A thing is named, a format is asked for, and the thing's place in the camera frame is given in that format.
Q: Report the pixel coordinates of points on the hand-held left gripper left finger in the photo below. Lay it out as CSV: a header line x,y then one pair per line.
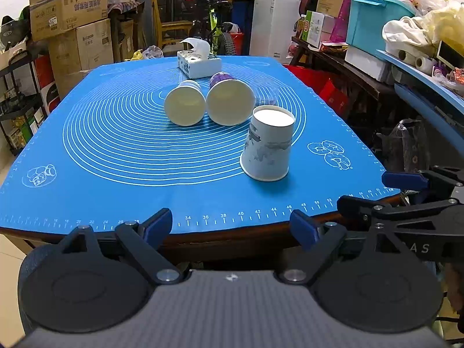
x,y
158,226

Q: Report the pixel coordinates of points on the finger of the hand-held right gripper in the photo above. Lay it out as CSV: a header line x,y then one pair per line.
x,y
403,180
357,207

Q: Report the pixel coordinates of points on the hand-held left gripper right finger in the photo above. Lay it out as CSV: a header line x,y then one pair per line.
x,y
303,229

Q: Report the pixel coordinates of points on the grey print paper cup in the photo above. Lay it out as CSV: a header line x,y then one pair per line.
x,y
268,147

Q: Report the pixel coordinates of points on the white paper cup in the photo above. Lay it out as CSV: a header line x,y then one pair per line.
x,y
185,106

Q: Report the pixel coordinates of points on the clear plastic cup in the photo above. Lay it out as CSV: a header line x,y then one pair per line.
x,y
266,94

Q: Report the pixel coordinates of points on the purple paper cup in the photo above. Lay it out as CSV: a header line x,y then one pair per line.
x,y
230,103

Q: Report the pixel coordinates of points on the dark plastic bag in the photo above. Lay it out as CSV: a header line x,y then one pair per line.
x,y
406,147

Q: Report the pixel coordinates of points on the blue shelf board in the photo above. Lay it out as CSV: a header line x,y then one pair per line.
x,y
427,108

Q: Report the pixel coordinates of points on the blue silicone baking mat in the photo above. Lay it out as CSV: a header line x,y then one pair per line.
x,y
108,152

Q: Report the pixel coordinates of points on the dark wooden side table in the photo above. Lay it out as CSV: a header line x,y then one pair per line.
x,y
359,90

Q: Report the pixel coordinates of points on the white paper roll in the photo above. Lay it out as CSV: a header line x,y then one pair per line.
x,y
425,63
406,55

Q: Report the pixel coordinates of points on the red bag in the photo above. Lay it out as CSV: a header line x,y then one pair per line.
x,y
326,89

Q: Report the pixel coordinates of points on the white flat box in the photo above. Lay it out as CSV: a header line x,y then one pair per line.
x,y
368,63

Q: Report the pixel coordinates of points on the white cloth bundle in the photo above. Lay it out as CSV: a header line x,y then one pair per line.
x,y
406,34

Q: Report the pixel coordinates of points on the teal plastic storage box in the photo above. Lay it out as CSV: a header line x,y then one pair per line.
x,y
373,25

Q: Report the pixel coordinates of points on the yellow plastic bag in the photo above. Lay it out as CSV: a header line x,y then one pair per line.
x,y
447,21

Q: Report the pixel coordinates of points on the white blue tissue box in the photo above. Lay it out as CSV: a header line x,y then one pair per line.
x,y
200,66

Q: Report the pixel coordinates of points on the magenta plastic sheet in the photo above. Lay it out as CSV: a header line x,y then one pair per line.
x,y
341,23

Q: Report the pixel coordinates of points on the yellow toy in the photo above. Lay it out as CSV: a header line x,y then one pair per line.
x,y
136,55

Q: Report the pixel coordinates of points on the green white carton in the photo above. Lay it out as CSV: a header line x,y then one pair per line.
x,y
314,29

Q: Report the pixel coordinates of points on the black metal shelf rack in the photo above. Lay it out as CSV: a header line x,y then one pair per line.
x,y
20,116

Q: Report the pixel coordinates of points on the tall cardboard box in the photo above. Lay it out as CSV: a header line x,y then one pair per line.
x,y
85,52

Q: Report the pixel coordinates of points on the red bucket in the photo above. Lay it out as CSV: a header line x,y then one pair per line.
x,y
236,42

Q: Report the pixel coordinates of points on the wooden chair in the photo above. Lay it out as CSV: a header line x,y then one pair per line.
x,y
170,27

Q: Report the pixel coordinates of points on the white chest freezer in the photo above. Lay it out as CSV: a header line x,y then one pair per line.
x,y
273,25

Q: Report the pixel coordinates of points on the black bicycle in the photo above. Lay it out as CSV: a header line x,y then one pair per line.
x,y
217,25

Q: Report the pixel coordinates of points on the open cardboard box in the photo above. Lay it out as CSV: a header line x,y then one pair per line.
x,y
69,9

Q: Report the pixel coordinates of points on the black helmet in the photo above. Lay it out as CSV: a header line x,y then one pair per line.
x,y
12,32

